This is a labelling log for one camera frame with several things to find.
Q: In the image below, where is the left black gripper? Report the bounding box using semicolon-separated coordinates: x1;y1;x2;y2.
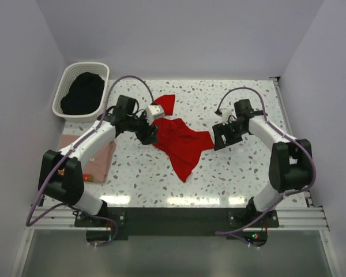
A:
126;110;159;145

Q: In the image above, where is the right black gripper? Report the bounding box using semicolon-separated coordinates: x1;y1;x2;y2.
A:
212;120;247;151

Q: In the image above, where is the red t shirt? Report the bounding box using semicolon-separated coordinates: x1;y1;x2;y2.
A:
149;93;215;184

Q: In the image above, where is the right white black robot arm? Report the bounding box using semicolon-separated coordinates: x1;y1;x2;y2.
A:
212;99;315;227

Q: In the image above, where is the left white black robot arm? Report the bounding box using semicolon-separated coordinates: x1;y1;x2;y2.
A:
39;95;164;226

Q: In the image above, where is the folded pink t shirt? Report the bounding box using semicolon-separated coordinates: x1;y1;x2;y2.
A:
59;134;117;184

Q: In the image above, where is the black garment in basket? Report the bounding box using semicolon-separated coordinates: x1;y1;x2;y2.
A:
61;72;105;115

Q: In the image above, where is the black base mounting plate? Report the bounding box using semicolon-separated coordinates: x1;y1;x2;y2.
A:
73;207;280;245

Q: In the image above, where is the white plastic laundry basket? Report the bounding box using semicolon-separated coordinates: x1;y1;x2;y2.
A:
52;62;110;122

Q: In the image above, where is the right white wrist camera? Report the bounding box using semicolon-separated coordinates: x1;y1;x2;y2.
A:
221;109;236;125

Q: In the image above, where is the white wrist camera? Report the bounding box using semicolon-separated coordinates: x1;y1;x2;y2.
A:
145;105;165;124
221;109;236;125

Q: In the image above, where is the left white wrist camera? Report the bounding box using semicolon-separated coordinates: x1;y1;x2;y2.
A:
145;105;165;124

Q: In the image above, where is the aluminium right side rail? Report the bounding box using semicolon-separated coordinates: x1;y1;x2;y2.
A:
270;77;316;208

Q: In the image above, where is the aluminium rail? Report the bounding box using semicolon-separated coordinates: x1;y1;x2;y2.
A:
270;77;316;208
32;207;329;231

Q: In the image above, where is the aluminium front rail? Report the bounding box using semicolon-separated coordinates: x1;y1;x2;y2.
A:
32;207;329;231

